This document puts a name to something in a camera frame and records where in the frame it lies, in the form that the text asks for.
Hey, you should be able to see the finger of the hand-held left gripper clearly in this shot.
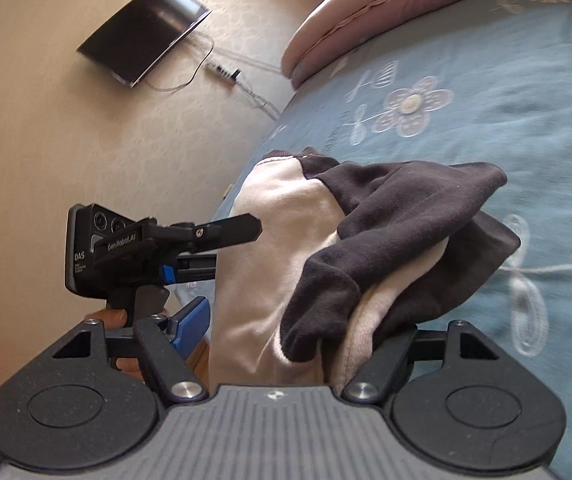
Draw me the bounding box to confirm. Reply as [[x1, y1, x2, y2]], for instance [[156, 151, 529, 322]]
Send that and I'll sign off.
[[158, 212, 263, 253], [163, 255, 217, 285]]

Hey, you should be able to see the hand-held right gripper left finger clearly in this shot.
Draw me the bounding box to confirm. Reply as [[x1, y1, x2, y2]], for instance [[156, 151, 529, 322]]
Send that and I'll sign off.
[[53, 296, 211, 403]]

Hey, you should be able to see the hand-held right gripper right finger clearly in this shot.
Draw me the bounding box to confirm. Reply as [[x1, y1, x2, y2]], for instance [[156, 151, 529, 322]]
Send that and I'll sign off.
[[342, 319, 502, 405]]

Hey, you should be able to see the beige and dark printed shirt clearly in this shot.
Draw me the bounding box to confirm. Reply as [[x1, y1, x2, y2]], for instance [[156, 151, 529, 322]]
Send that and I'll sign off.
[[208, 147, 522, 391]]

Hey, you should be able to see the person's left hand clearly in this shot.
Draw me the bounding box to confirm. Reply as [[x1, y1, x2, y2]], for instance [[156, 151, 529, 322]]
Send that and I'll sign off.
[[83, 307, 141, 373]]

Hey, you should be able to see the white power strip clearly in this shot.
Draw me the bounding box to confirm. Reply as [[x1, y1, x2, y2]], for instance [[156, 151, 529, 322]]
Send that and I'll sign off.
[[207, 62, 241, 86]]

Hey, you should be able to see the blue floral bed sheet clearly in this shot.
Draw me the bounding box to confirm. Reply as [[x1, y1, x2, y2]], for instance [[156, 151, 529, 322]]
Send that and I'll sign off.
[[181, 0, 572, 480]]

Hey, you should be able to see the folded pink floral quilt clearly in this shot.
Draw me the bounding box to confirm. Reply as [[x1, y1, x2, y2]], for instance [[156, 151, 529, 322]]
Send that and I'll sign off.
[[281, 0, 572, 88]]

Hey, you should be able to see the black wall television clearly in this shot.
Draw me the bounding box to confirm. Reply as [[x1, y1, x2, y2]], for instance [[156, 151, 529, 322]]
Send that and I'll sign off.
[[76, 0, 213, 90]]

